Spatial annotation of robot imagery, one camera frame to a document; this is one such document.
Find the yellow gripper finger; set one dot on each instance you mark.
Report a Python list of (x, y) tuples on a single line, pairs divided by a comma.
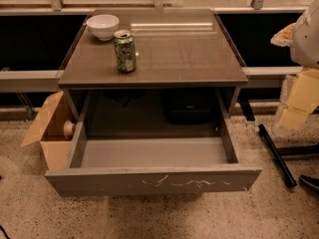
[(302, 100), (283, 38)]

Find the green soda can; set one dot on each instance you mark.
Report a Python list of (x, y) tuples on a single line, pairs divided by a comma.
[(125, 51)]

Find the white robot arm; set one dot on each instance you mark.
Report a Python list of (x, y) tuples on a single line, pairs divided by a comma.
[(304, 50)]

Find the grey cabinet with glass top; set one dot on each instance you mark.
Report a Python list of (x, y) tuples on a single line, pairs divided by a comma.
[(175, 49)]

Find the open grey top drawer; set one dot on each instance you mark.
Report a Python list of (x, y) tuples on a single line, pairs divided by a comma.
[(134, 150)]

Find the black chair base leg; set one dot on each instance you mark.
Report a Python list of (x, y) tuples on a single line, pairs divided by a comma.
[(278, 153)]

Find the black bag under cabinet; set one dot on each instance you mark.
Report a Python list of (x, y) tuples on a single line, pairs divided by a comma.
[(182, 106)]

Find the white ceramic bowl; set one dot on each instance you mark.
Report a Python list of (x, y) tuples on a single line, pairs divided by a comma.
[(103, 26)]

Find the tape roll in box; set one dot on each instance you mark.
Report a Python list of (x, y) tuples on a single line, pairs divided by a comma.
[(68, 129)]

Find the open cardboard box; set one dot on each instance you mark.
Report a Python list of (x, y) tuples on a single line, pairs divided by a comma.
[(47, 129)]

